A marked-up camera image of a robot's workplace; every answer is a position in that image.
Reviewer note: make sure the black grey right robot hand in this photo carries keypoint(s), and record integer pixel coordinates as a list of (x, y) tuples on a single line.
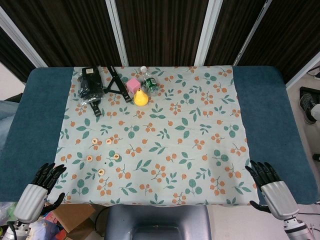
[(280, 197)]

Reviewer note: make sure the black grey left robot hand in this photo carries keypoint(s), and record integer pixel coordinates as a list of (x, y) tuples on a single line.
[(31, 200)]

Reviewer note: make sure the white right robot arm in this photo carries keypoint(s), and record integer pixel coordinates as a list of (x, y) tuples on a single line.
[(297, 230)]

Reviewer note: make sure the clear bag with green items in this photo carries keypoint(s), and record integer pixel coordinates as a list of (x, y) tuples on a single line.
[(8, 208)]

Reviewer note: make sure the brown cardboard box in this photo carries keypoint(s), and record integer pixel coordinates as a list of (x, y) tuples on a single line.
[(72, 215)]

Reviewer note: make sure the teal blue table cover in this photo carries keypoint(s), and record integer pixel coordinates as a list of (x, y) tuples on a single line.
[(37, 125)]

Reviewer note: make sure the person leg in jeans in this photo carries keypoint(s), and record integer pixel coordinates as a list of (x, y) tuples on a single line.
[(6, 120)]

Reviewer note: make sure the black patterned sneaker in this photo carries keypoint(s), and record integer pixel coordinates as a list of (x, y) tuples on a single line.
[(306, 102)]

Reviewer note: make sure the black folding stand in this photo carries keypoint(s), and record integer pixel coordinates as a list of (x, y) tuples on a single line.
[(97, 110)]

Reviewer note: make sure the floral berry print tablecloth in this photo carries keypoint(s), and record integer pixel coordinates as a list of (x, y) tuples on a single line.
[(175, 150)]

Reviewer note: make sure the black plastic packaged bag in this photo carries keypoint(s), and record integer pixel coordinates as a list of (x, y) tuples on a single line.
[(90, 85)]

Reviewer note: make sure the yellow plastic pear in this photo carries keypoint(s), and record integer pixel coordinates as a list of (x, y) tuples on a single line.
[(141, 100)]

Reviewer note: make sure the pink foam cube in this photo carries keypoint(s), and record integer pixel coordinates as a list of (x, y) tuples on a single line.
[(132, 86)]

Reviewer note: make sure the clear plastic water bottle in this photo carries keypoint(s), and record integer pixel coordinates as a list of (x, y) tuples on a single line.
[(150, 83)]

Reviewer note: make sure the dark screen panel white frame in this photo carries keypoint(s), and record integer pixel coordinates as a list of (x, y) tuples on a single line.
[(10, 55), (62, 32), (162, 32), (287, 37), (232, 32)]

